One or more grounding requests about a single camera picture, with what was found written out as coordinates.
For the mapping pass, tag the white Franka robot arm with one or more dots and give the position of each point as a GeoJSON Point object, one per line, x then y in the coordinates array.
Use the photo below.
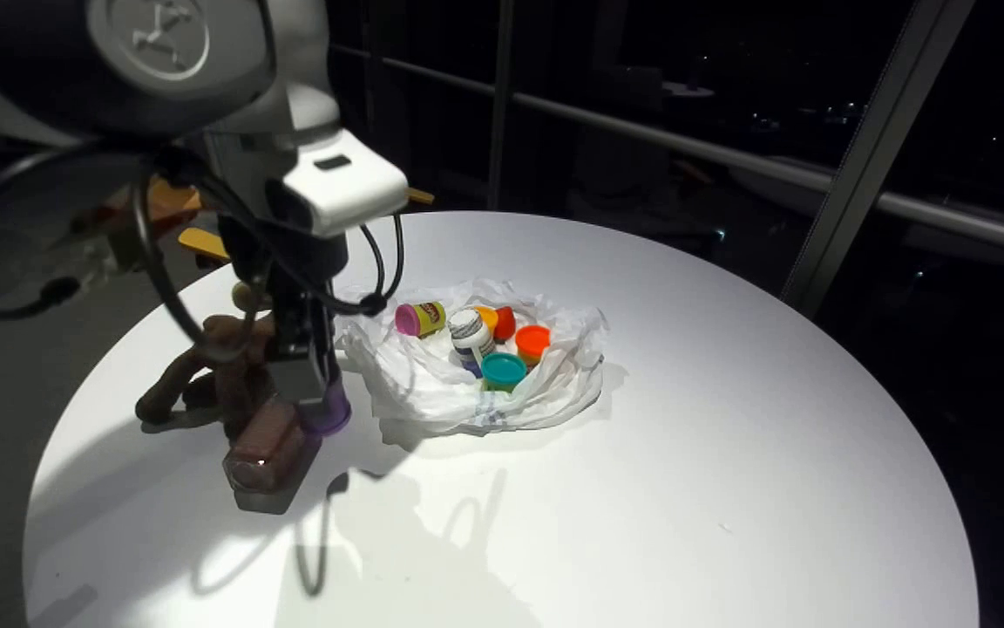
{"type": "Point", "coordinates": [175, 58]}

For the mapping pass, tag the orange-yellow-lidded tub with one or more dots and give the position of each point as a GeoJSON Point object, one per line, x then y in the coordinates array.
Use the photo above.
{"type": "Point", "coordinates": [486, 314]}

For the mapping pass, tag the white plastic bag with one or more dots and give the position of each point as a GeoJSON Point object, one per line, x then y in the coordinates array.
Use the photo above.
{"type": "Point", "coordinates": [435, 402]}

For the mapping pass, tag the dark red-lidded tub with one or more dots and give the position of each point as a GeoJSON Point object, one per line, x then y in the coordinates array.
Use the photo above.
{"type": "Point", "coordinates": [506, 327]}

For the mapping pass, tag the slanted grey metal pole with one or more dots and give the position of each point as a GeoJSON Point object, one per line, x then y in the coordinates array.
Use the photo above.
{"type": "Point", "coordinates": [874, 152]}

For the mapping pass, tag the clear jar with white lid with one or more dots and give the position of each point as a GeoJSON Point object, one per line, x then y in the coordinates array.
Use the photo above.
{"type": "Point", "coordinates": [469, 331]}

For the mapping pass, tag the brown plush toy animal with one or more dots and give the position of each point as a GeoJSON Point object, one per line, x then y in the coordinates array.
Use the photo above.
{"type": "Point", "coordinates": [192, 372]}

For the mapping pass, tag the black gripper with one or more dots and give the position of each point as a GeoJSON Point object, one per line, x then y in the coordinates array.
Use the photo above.
{"type": "Point", "coordinates": [282, 285]}

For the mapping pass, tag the grey metal railing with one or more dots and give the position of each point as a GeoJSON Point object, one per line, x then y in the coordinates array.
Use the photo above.
{"type": "Point", "coordinates": [829, 174]}

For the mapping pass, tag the yellow flat stick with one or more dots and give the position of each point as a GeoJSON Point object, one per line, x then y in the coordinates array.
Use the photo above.
{"type": "Point", "coordinates": [205, 243]}

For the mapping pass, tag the teal-lidded tub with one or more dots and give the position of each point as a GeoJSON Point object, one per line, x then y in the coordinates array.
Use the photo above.
{"type": "Point", "coordinates": [505, 372]}

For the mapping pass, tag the thin dark vertical post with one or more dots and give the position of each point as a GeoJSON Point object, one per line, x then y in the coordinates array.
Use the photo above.
{"type": "Point", "coordinates": [505, 107]}

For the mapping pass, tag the pink-lidded yellow Play-Doh tub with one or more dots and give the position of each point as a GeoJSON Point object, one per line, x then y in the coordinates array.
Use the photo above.
{"type": "Point", "coordinates": [419, 318]}

